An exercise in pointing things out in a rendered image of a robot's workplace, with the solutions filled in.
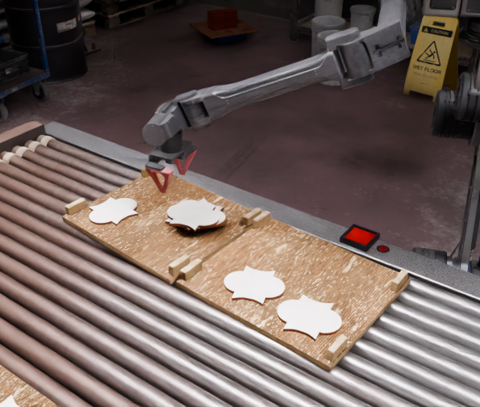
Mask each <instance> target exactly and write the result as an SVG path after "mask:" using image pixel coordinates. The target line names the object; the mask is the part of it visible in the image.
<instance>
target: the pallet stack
mask: <svg viewBox="0 0 480 407"><path fill-rule="evenodd" d="M161 1H164V0H92V1H91V2H90V3H89V4H88V5H86V6H83V7H85V8H86V9H89V10H91V11H93V12H95V15H94V16H93V17H91V18H90V19H94V22H95V23H96V22H98V21H101V20H104V19H105V22H104V24H105V25H106V26H105V27H104V28H106V29H112V28H115V27H120V26H123V25H126V24H129V23H133V22H135V21H138V20H141V19H145V18H147V17H150V16H152V15H157V14H160V13H162V12H164V11H167V10H171V9H173V8H175V7H178V6H180V5H183V0H170V4H171V5H168V6H164V7H162V8H159V9H156V10H154V9H153V3H156V2H161ZM135 9H138V11H139V15H137V16H135V17H132V18H130V19H125V20H123V21H120V19H119V15H121V14H123V13H126V12H128V11H131V10H135Z"/></svg>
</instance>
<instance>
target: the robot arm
mask: <svg viewBox="0 0 480 407"><path fill-rule="evenodd" d="M378 2H379V5H380V8H381V9H380V14H379V18H378V25H377V26H376V27H374V28H371V29H369V30H366V31H362V32H359V29H358V27H352V28H349V29H347V30H344V31H340V32H337V33H335V34H333V35H330V36H328V37H327V38H326V39H325V43H326V45H327V47H328V49H327V50H325V51H323V52H321V53H320V54H318V55H315V56H313V57H310V58H307V59H305V60H302V61H298V62H295V63H293V64H290V65H286V66H283V67H281V68H278V69H275V70H272V71H269V72H267V73H263V74H260V75H257V76H255V77H252V78H248V79H245V80H243V81H240V82H235V83H232V84H228V85H222V86H213V87H210V88H208V87H207V88H204V89H201V90H192V91H189V92H186V93H184V94H180V95H178V96H177V97H176V98H175V99H174V100H173V101H171V102H170V103H164V104H162V105H160V106H159V107H158V108H157V111H156V112H155V115H154V116H153V117H152V118H151V119H150V120H149V122H148V123H147V124H146V125H145V126H144V128H143V130H142V135H143V138H144V140H145V141H146V142H147V143H148V144H150V145H152V146H158V147H157V148H155V149H154V150H153V151H152V152H151V153H150V154H149V156H148V158H149V162H147V163H146V164H145V170H146V171H147V172H148V174H149V175H150V176H151V178H152V179H153V181H154V182H155V184H156V185H157V187H158V189H159V191H160V192H162V193H165V192H166V191H167V188H168V185H169V182H170V179H171V177H172V174H173V170H171V169H167V168H165V166H163V165H160V164H157V163H159V162H160V161H161V160H165V163H168V164H171V165H172V164H173V161H175V163H176V166H177V169H178V172H179V174H181V175H185V174H186V171H187V169H188V167H189V165H190V163H191V161H192V159H193V158H194V155H195V154H196V152H197V146H194V145H192V142H191V141H184V140H183V139H182V131H183V130H184V128H186V130H187V132H188V131H192V130H194V131H195V132H197V131H200V130H203V129H205V128H208V127H209V126H211V123H212V122H213V121H214V120H215V119H218V118H220V117H223V116H224V115H226V114H227V113H228V112H230V111H233V110H235V109H237V108H239V107H243V106H247V105H249V104H252V103H256V102H259V101H262V100H265V99H269V98H272V97H274V96H278V95H280V94H285V93H287V92H290V91H292V90H297V89H300V88H303V87H305V86H310V85H313V84H316V83H319V82H327V81H339V82H340V85H341V88H342V90H345V89H348V88H351V87H354V86H359V85H361V84H364V83H367V82H369V81H371V80H373V79H374V74H373V73H375V72H377V71H379V70H380V69H384V68H386V67H387V66H390V65H393V64H394V63H397V62H399V61H401V60H404V59H406V58H408V57H409V56H410V50H409V49H408V47H407V41H406V36H405V35H406V24H408V21H409V20H411V19H413V18H414V17H415V11H417V10H418V9H419V6H420V4H419V3H420V0H378ZM338 47H339V49H340V53H341V56H342V58H343V61H344V65H345V68H346V69H347V72H345V70H344V65H343V62H342V60H341V58H340V54H339V51H338ZM376 48H377V49H376ZM187 157H188V158H187ZM186 158H187V160H186V164H185V165H184V168H183V169H182V166H181V163H180V160H185V159H186ZM156 173H158V174H162V176H164V177H165V181H164V185H163V187H162V186H161V183H160V181H159V179H158V177H157V174H156Z"/></svg>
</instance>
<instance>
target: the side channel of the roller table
mask: <svg viewBox="0 0 480 407"><path fill-rule="evenodd" d="M40 135H44V136H46V132H45V127H44V124H42V123H40V122H37V121H34V120H32V121H29V122H27V123H25V124H22V125H19V126H18V127H15V128H12V129H10V130H8V131H5V132H3V133H0V153H2V152H4V151H6V152H8V153H11V151H12V149H13V148H14V147H15V146H17V145H18V146H21V147H24V145H25V143H26V142H27V141H36V140H37V138H38V136H40Z"/></svg>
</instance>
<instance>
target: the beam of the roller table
mask: <svg viewBox="0 0 480 407"><path fill-rule="evenodd" d="M44 127H45V132H46V136H50V137H53V138H55V139H56V140H57V141H60V142H63V143H65V144H67V145H71V146H73V147H75V148H78V149H81V150H84V151H86V152H88V153H92V154H94V155H96V156H99V157H102V158H105V159H107V160H109V161H111V162H114V163H117V164H120V165H121V166H125V167H127V168H130V169H132V170H135V171H138V172H140V173H141V169H142V168H144V167H145V164H146V163H147V162H149V158H148V155H146V154H143V153H140V152H137V151H135V150H133V149H129V148H126V147H124V146H122V145H117V144H116V143H113V142H110V141H107V140H104V139H102V138H99V137H97V136H93V135H90V134H89V133H86V132H82V131H80V130H77V129H75V128H71V127H69V126H66V125H64V124H60V123H57V122H56V121H53V122H51V123H49V124H45V125H44ZM159 164H160V165H163V166H165V168H167V169H171V170H173V175H175V176H177V177H179V178H182V179H184V180H186V181H188V182H190V183H193V184H194V185H197V186H199V187H201V188H203V189H206V190H208V191H210V192H213V193H215V194H217V195H219V196H222V197H224V198H225V199H228V200H231V201H232V202H234V203H236V204H239V205H241V206H243V207H245V208H248V209H250V210H254V209H255V208H260V209H261V213H263V212H264V211H268V212H270V216H271V218H273V219H275V220H278V221H280V222H282V223H284V224H288V225H289V226H291V227H294V228H296V229H299V230H301V231H303V232H305V233H308V234H310V235H312V236H314V237H317V238H319V239H321V240H324V241H326V242H329V243H331V244H333V245H336V246H338V247H340V248H342V249H344V250H347V251H349V252H352V253H354V254H357V255H359V256H361V257H363V258H366V259H368V260H370V261H372V262H376V263H377V264H379V265H382V266H384V267H387V268H389V269H391V270H393V271H397V272H400V271H401V270H402V269H405V270H407V271H408V276H410V277H412V278H414V279H418V280H420V281H422V282H425V283H428V284H431V285H432V286H435V287H438V288H441V289H443V290H446V291H447V292H451V293H453V294H456V295H458V296H461V297H464V298H466V299H468V300H472V301H474V302H477V303H479V304H480V276H477V275H474V274H471V273H469V272H467V271H463V270H461V269H458V268H456V267H453V266H450V265H447V264H444V263H442V262H438V261H436V260H434V259H431V258H427V257H425V256H423V255H420V254H417V253H414V252H411V251H409V250H405V249H403V248H400V247H398V246H396V245H391V244H390V243H387V242H384V241H381V240H377V241H376V242H375V243H374V244H373V246H372V247H371V248H370V249H369V250H368V251H367V252H365V251H362V250H359V249H356V248H353V247H352V246H349V245H346V244H343V243H341V242H340V236H341V235H342V234H343V233H344V232H345V231H346V230H347V229H348V228H345V227H343V226H340V225H338V224H334V223H332V222H330V221H327V220H323V219H321V218H319V217H316V216H313V215H310V214H307V213H305V212H301V211H299V210H297V209H294V208H290V207H288V206H286V205H283V204H280V203H277V202H274V201H272V200H270V199H266V198H263V197H261V196H259V195H254V194H253V193H250V192H247V191H244V190H241V189H239V188H236V187H233V186H230V185H228V184H226V183H222V182H220V181H217V180H214V179H212V178H208V177H206V176H203V175H201V174H197V173H195V172H193V171H190V170H187V171H186V174H185V175H181V174H179V172H178V169H177V166H175V165H173V164H172V165H171V164H168V163H165V162H164V161H160V162H159ZM379 245H385V246H387V247H389V249H390V251H389V252H387V253H381V252H379V251H378V250H377V246H379Z"/></svg>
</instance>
